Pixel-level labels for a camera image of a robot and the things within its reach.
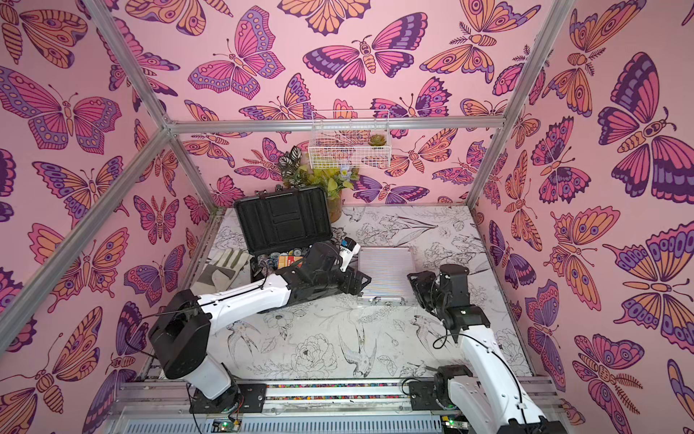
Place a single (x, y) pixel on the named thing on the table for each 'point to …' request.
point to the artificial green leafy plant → (295, 174)
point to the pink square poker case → (388, 268)
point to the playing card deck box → (287, 260)
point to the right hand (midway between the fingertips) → (411, 276)
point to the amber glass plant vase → (335, 207)
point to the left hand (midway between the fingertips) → (366, 275)
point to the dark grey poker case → (272, 225)
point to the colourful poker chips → (273, 261)
